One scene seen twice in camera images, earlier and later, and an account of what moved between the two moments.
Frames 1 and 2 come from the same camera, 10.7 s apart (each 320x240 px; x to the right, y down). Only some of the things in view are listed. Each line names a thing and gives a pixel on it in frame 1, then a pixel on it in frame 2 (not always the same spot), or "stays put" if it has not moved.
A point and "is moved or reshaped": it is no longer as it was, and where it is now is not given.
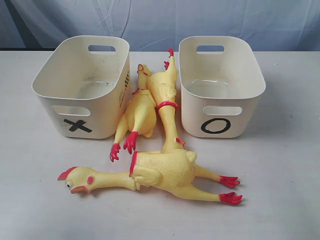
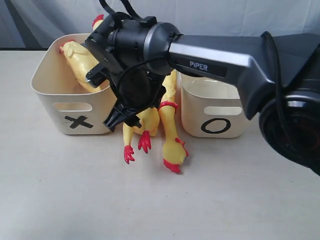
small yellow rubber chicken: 141,115 is moved or reshaped
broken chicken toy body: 175,170 to 81,60
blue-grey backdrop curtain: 156,25 stays put
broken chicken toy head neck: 81,179 to 97,21
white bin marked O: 221,82 stays put
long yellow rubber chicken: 162,84 stays put
